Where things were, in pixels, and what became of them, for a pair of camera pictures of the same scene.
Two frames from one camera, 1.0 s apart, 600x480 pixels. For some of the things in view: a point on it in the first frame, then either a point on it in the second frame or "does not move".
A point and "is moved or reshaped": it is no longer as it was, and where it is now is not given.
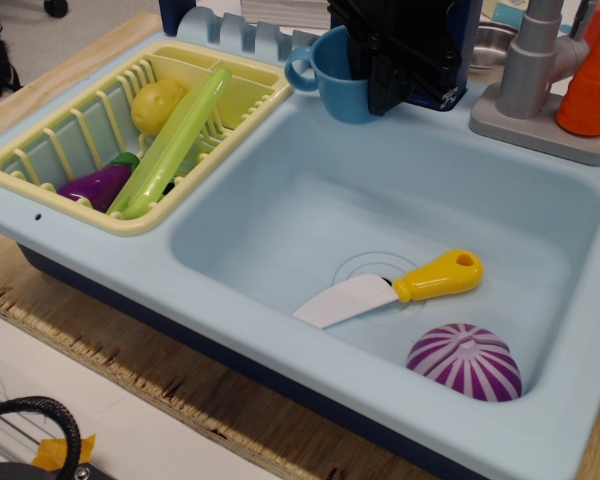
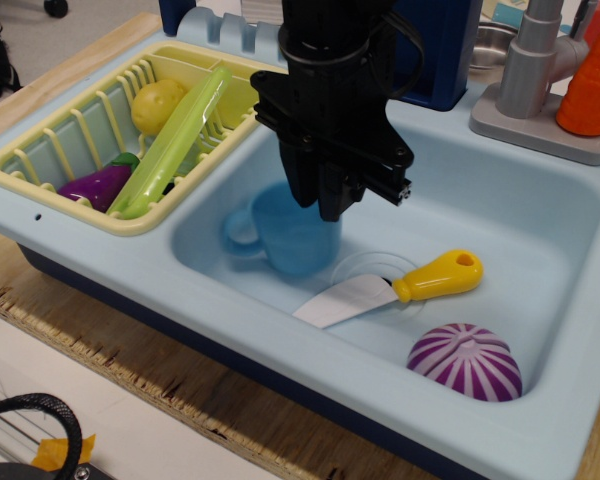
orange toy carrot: (589, 105) does not move
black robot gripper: (415, 43) -> (333, 108)
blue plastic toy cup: (324, 65) is moved or reshaped
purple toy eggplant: (102, 185) does not move
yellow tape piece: (52, 454) does not move
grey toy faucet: (521, 109) does not move
